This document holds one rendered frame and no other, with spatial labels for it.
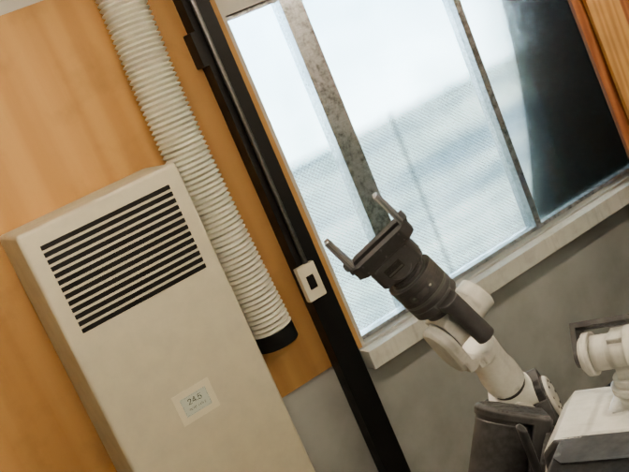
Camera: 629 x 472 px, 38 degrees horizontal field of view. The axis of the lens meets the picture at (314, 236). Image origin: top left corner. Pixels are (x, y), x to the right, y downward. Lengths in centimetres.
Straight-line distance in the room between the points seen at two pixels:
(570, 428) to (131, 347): 167
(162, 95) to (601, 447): 198
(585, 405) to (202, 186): 180
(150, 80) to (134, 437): 109
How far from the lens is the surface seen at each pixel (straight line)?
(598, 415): 138
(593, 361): 135
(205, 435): 289
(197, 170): 294
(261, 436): 297
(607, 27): 410
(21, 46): 302
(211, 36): 313
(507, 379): 167
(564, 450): 133
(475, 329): 151
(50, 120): 300
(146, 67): 295
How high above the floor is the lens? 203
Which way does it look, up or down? 12 degrees down
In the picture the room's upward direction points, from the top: 23 degrees counter-clockwise
